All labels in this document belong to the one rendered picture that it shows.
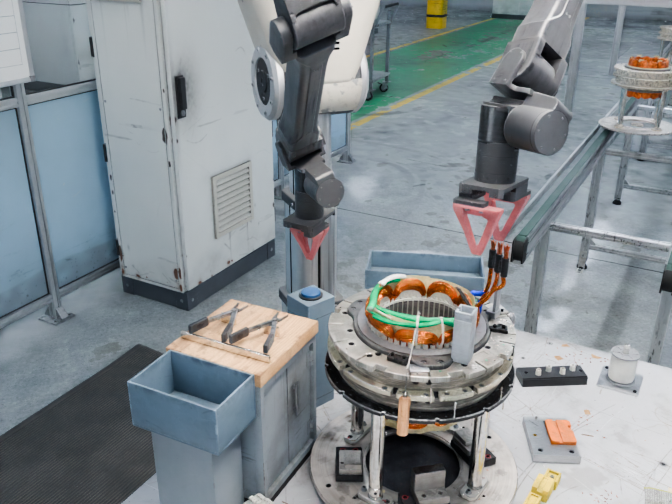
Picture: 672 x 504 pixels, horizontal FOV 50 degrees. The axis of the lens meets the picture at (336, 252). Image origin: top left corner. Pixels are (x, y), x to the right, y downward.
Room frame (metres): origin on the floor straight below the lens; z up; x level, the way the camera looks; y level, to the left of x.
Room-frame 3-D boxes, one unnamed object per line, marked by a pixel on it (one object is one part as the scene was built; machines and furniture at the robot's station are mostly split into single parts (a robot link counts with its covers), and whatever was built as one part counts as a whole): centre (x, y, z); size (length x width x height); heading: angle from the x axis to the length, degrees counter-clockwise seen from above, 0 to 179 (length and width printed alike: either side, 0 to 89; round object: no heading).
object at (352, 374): (0.96, -0.05, 1.06); 0.09 x 0.04 x 0.01; 62
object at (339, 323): (1.07, -0.15, 1.09); 0.32 x 0.32 x 0.01
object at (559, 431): (1.16, -0.45, 0.80); 0.07 x 0.05 x 0.01; 176
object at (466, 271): (1.39, -0.19, 0.92); 0.25 x 0.11 x 0.28; 82
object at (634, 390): (1.37, -0.65, 0.83); 0.09 x 0.09 x 0.10; 61
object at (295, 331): (1.09, 0.16, 1.05); 0.20 x 0.19 x 0.02; 154
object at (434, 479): (0.95, -0.16, 0.85); 0.06 x 0.04 x 0.05; 104
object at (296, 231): (1.33, 0.05, 1.15); 0.07 x 0.07 x 0.09; 62
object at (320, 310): (1.30, 0.05, 0.91); 0.07 x 0.07 x 0.25; 41
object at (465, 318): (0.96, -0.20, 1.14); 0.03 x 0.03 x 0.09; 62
